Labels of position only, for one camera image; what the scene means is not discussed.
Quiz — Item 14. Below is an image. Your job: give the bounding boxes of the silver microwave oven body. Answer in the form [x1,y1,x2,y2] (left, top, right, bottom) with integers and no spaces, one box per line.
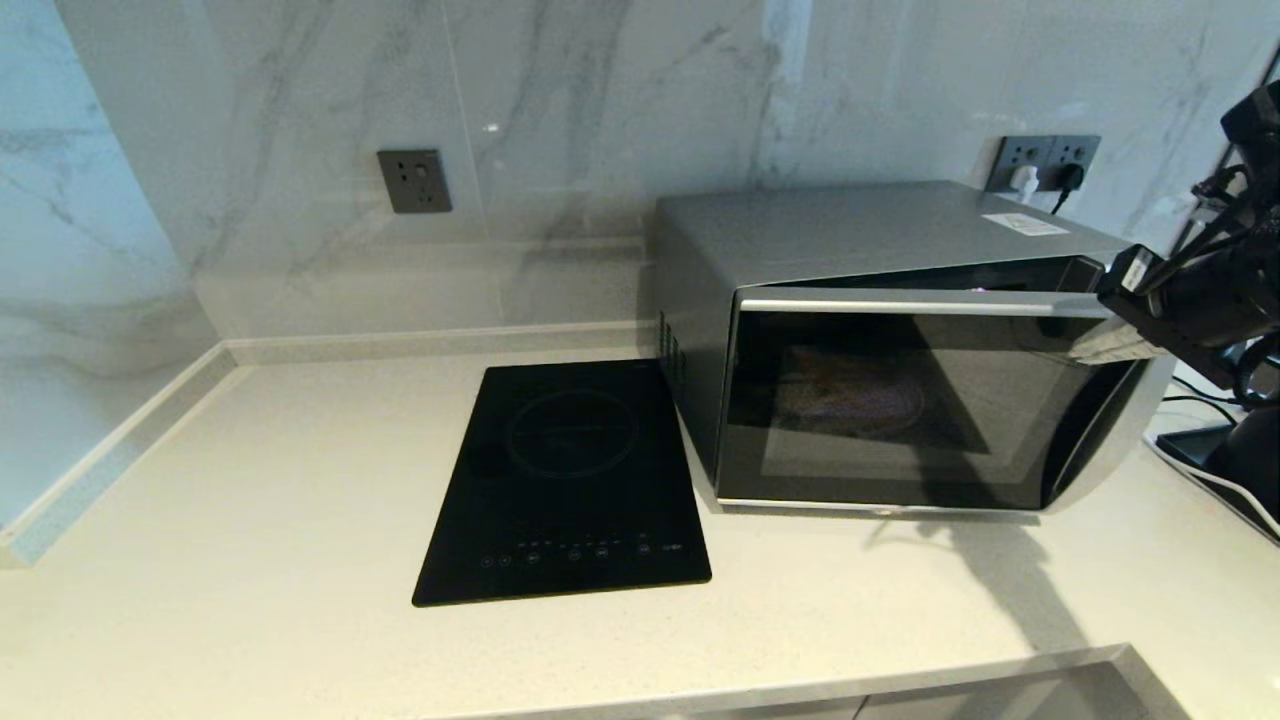
[652,182,1146,511]

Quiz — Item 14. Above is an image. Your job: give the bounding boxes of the grey single wall socket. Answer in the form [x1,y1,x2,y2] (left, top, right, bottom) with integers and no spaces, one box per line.
[377,149,453,215]

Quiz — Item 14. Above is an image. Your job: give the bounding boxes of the white paper sticker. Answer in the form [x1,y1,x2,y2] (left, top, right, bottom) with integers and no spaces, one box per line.
[982,212,1069,238]

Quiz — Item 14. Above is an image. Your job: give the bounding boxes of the thin black power cable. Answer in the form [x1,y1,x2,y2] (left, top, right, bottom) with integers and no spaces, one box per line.
[1170,375,1246,406]

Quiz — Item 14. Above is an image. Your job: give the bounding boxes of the black countertop appliance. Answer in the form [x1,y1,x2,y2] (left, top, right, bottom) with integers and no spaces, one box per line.
[1150,405,1280,546]

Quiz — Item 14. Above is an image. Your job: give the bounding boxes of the black induction cooktop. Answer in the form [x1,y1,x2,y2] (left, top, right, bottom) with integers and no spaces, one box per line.
[412,360,713,608]

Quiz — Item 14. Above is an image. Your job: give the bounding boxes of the purple plate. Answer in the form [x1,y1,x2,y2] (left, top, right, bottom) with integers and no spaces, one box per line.
[780,345,926,436]

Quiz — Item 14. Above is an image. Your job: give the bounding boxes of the grey double wall socket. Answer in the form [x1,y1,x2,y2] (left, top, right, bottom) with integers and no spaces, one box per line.
[985,135,1101,194]

